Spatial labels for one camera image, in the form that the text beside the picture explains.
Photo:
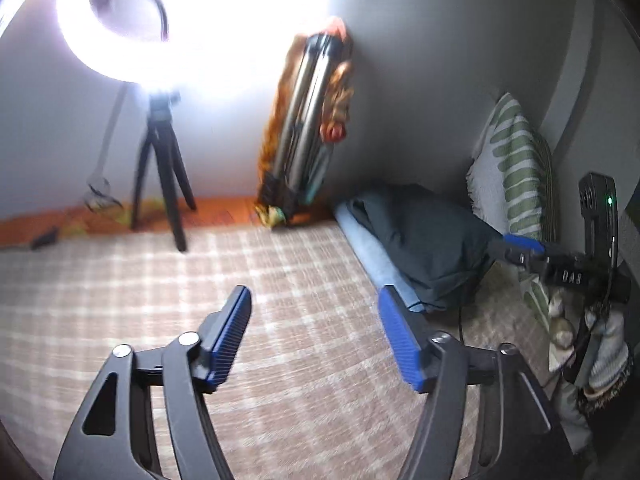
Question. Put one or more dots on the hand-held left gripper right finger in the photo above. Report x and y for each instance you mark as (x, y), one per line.
(400, 340)

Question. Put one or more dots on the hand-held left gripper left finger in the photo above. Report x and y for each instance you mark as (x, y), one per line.
(230, 345)

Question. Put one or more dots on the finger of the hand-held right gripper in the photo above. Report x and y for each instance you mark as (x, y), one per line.
(522, 242)
(522, 260)

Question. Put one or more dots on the dark pants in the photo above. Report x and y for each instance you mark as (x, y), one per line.
(425, 245)

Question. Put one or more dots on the person's right forearm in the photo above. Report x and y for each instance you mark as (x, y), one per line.
(605, 401)

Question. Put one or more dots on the person's right hand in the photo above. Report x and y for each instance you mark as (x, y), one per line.
(607, 355)

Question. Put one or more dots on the green striped white pillow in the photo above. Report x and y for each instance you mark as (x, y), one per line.
(515, 160)

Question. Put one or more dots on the light blue folded cloth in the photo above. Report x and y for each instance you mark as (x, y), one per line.
(370, 260)

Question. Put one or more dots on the beige plaid blanket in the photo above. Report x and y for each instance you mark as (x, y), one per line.
(125, 285)

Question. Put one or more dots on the black tripod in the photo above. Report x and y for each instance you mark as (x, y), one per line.
(160, 150)

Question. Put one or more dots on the small black adapter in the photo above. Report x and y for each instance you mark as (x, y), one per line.
(45, 238)

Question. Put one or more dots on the folded metal frame orange cloth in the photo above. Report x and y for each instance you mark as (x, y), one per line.
(305, 110)

